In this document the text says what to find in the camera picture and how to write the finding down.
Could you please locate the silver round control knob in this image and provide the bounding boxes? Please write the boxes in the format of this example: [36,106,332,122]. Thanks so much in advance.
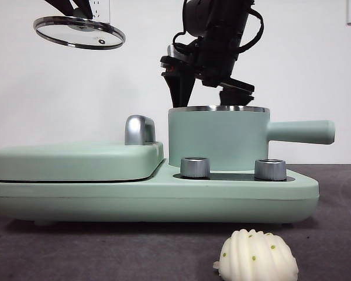
[254,158,288,181]
[179,156,211,179]

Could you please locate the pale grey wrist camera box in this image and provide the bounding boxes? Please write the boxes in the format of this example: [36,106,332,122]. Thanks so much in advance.
[167,43,194,64]

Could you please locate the mint green hinged griddle lid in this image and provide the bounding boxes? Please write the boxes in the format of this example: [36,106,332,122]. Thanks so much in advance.
[0,139,166,180]

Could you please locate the mint green breakfast machine base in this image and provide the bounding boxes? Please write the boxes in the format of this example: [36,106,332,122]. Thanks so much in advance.
[0,159,321,227]

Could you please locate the white pleated bun green dots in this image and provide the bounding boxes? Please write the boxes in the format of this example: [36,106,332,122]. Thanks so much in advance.
[212,228,300,281]

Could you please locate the round glass pot lid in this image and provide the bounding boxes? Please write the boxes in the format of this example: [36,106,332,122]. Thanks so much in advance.
[33,8,127,51]

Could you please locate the mint green pot with handle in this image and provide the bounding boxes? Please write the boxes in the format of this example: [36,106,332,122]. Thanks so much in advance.
[167,104,336,172]

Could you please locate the chrome griddle lid handle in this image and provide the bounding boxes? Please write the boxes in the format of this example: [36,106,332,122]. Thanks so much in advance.
[124,114,157,146]

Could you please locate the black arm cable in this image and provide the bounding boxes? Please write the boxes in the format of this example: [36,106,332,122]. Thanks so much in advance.
[171,29,200,48]
[239,8,266,56]

